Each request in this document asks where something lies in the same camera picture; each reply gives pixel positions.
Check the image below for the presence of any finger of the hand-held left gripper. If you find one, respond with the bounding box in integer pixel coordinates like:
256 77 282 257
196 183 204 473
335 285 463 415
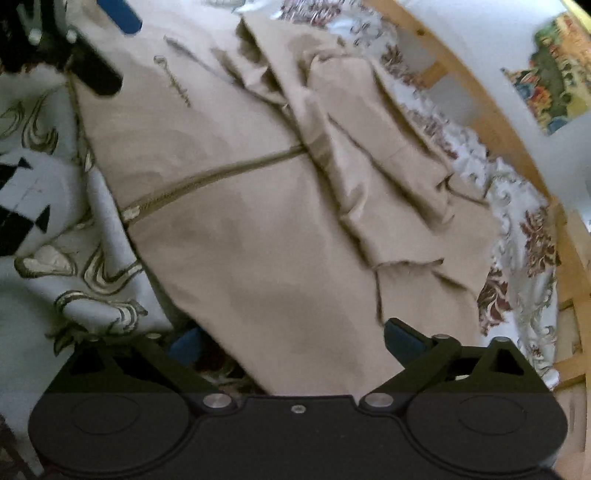
96 0 142 36
68 31 124 97

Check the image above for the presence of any floral white bed sheet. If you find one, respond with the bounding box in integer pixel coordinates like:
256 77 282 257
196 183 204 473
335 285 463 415
0 0 563 393

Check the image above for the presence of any beige hooded zip jacket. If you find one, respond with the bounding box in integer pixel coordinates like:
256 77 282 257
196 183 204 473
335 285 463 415
69 9 502 398

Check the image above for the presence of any wooden bed frame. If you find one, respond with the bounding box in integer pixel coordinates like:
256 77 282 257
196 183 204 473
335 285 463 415
362 0 591 386

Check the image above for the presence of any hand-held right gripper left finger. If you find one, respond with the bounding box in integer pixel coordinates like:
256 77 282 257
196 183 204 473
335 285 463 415
59 329 234 412

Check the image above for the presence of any landscape drawing wall poster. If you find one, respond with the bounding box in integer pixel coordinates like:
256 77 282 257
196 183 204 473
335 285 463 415
502 13 591 136

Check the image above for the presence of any white black diamond pattern cloth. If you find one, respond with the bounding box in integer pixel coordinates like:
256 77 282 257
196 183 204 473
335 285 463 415
0 150 90 273

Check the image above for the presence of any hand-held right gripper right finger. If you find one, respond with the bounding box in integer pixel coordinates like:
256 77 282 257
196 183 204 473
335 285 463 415
359 318 552 411

